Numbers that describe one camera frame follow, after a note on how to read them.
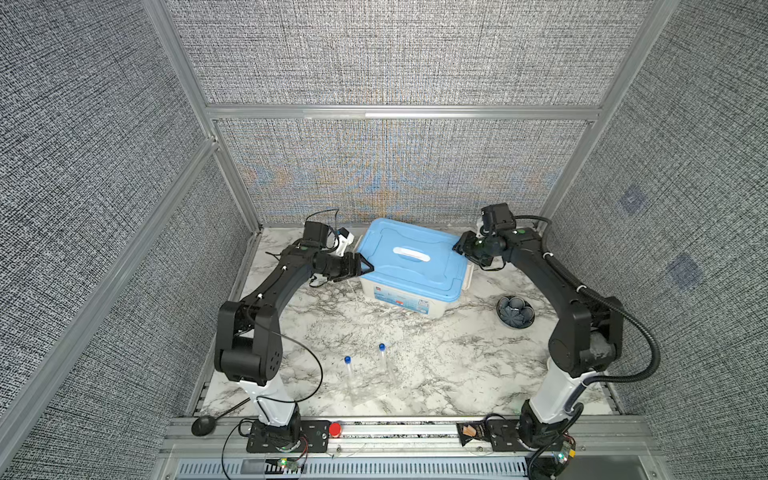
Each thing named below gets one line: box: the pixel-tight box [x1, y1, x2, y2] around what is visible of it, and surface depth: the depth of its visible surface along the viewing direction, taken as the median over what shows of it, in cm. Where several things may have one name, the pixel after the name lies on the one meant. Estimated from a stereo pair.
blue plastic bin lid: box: [356, 218, 469, 302], surface depth 89 cm
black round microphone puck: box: [191, 415, 216, 437], surface depth 76 cm
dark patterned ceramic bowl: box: [496, 295, 535, 329], surface depth 94 cm
